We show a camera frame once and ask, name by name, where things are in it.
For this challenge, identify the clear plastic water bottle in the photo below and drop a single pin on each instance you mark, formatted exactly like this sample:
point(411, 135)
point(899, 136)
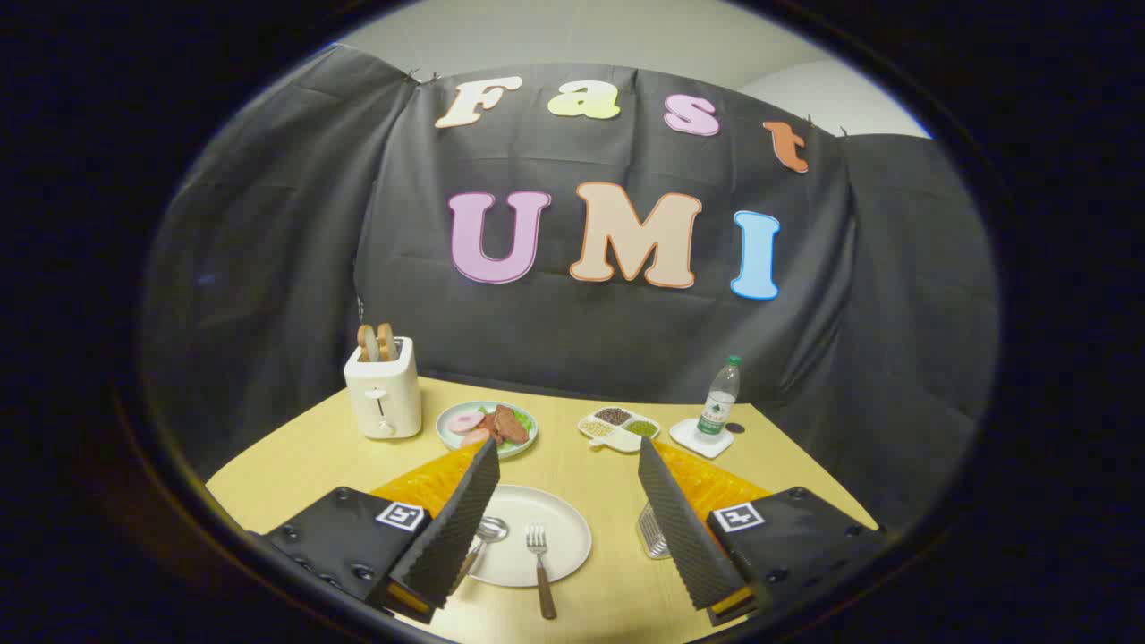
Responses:
point(717, 402)

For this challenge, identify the white round plate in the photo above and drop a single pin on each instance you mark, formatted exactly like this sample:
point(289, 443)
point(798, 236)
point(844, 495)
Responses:
point(564, 537)

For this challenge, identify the metal spoon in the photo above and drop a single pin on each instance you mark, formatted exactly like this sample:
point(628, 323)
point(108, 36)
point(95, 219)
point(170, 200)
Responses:
point(490, 529)

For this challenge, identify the toast bread slice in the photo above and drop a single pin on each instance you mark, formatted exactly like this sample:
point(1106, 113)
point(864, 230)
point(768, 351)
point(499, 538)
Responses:
point(388, 343)
point(367, 344)

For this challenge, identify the white divided grain dish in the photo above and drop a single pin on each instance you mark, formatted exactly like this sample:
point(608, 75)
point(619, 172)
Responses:
point(617, 427)

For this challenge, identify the pale green food plate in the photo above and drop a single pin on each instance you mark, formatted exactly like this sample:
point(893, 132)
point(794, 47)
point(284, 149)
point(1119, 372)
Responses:
point(447, 438)

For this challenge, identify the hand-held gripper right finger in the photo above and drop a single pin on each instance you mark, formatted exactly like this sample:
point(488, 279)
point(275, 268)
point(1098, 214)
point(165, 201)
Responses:
point(684, 528)

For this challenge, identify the white toaster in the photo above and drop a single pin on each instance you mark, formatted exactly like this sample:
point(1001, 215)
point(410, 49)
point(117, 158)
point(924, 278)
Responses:
point(386, 394)

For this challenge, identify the black backdrop cloth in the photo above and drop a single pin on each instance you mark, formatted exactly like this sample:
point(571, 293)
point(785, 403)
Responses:
point(626, 340)

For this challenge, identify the pink ham slice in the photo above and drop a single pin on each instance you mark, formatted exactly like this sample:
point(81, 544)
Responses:
point(465, 422)

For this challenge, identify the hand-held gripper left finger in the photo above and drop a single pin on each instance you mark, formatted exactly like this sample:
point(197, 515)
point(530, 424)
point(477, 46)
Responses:
point(452, 528)

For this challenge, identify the green lettuce leaf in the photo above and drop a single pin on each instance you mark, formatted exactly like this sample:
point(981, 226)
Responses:
point(524, 419)

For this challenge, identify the white square coaster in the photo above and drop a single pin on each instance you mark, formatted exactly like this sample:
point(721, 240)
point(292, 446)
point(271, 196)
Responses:
point(689, 440)

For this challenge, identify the clear ribbed glass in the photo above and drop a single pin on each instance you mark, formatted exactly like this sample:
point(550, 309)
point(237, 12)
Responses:
point(651, 535)

